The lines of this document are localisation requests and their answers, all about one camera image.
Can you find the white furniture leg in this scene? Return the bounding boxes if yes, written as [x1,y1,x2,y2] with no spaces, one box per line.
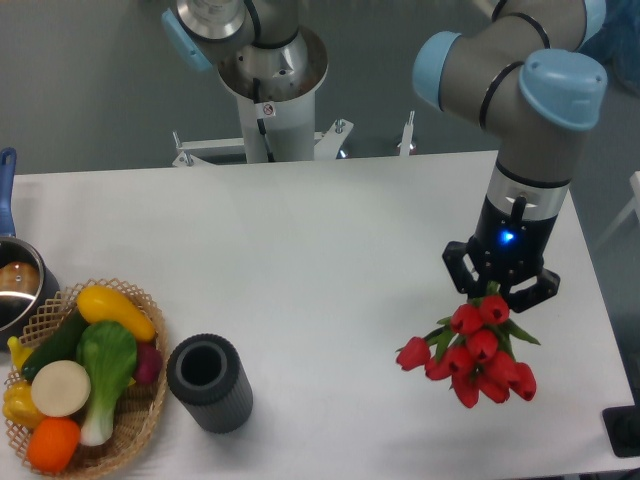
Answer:
[594,171,639,251]

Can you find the black device at table edge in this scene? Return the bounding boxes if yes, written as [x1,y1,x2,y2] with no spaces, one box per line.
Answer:
[602,405,639,458]

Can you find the dark green cucumber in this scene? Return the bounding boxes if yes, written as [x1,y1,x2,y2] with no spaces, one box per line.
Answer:
[21,310,89,382]

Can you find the blue handled saucepan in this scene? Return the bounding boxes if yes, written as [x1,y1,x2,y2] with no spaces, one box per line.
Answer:
[1,147,59,353]

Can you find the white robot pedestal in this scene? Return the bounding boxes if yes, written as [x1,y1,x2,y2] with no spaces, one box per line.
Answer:
[173,26,354,167]

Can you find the dark grey ribbed vase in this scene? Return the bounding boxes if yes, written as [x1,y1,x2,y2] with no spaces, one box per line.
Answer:
[166,333,253,434]

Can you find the white round radish slice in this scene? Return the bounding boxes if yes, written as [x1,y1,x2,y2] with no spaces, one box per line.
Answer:
[31,360,91,417]

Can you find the red tulip bouquet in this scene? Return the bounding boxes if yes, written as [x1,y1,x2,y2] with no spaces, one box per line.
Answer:
[395,282,540,409]

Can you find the yellow banana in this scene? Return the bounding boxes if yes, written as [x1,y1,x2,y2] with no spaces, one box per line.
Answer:
[7,336,33,371]

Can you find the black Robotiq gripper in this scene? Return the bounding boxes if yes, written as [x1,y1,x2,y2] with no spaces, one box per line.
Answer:
[442,197,561,313]

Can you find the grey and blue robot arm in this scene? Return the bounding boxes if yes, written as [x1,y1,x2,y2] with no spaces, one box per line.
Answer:
[161,1,607,312]

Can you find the yellow bell pepper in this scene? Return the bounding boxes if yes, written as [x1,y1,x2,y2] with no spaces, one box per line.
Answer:
[2,380,46,429]

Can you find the green bok choy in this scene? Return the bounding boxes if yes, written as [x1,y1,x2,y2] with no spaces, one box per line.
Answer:
[76,320,137,447]

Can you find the purple red radish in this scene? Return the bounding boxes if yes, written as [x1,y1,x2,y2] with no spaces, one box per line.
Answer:
[132,343,163,385]

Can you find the orange fruit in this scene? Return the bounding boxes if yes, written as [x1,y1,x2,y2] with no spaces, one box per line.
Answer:
[26,417,80,474]

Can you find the blue plastic bag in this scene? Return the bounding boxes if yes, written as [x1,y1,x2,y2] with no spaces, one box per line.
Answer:
[580,0,639,96]

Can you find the woven wicker basket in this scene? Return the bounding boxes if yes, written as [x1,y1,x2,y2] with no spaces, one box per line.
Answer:
[1,279,169,479]

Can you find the yellow squash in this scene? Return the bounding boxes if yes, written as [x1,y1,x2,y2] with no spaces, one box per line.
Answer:
[76,285,156,342]

